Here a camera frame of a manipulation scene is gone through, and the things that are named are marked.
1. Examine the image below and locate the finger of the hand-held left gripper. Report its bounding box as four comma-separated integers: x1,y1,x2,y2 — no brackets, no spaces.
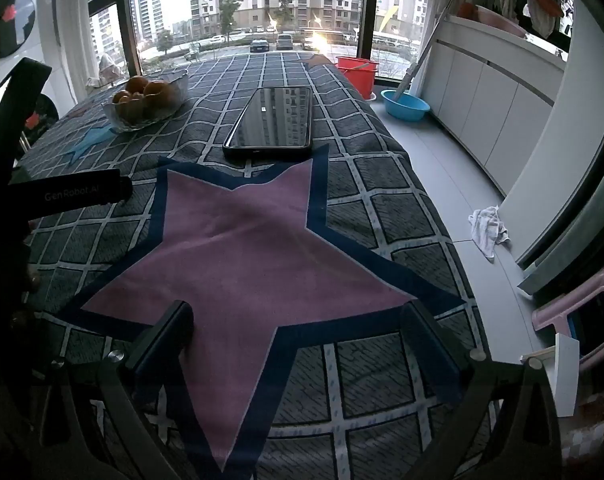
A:
0,57,53,171

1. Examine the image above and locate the black smartphone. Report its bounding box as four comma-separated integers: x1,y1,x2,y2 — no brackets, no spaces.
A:
223,86,313,160

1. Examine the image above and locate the clear glass bowl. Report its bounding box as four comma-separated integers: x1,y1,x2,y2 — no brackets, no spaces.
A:
102,71,189,133

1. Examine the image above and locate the red bucket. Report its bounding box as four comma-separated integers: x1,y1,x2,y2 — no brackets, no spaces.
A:
337,56,379,100

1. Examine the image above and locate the long white low cabinet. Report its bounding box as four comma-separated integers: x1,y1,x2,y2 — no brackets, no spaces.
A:
417,15,567,196

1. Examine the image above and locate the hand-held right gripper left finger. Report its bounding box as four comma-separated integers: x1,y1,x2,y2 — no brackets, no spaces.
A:
32,300,197,480

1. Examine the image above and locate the mop handle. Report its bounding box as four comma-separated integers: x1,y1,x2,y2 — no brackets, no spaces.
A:
401,0,467,96

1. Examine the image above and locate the pink basin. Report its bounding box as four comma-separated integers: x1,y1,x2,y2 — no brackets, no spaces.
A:
456,2,527,36

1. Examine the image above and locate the pink plastic stool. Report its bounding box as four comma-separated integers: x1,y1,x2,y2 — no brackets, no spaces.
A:
532,265,604,376

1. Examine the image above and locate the white dryer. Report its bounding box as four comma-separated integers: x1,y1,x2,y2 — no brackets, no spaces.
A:
0,0,78,101

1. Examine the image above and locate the hanging white garment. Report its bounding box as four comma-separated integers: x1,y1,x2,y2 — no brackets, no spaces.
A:
524,0,565,38

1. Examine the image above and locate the white floor rag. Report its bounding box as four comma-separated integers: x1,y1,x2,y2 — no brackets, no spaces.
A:
468,206,510,263

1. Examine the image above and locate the blue plastic basin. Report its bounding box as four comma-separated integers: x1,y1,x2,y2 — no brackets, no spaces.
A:
380,90,431,122

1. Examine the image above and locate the white flat box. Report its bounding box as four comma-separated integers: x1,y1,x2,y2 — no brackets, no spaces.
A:
520,332,581,418

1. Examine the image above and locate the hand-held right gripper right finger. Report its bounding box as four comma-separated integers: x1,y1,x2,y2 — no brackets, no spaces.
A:
399,302,577,480

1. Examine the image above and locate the grey checkered star blanket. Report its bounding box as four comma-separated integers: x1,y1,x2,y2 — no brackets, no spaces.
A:
14,52,492,480

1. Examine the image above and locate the small lamp with white shade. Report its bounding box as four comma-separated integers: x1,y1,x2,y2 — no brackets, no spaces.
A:
84,50,128,88

